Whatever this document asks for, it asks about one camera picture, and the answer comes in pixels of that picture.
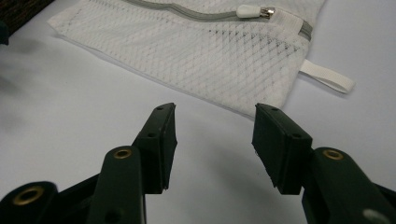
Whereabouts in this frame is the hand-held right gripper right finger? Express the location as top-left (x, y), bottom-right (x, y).
top-left (251, 103), bottom-right (396, 224)

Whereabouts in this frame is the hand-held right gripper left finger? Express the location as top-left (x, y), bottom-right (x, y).
top-left (87, 102), bottom-right (178, 224)

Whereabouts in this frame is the white mesh laundry bag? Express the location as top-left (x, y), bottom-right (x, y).
top-left (47, 0), bottom-right (357, 120)

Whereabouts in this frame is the white table mat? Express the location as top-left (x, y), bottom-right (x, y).
top-left (0, 0), bottom-right (396, 224)

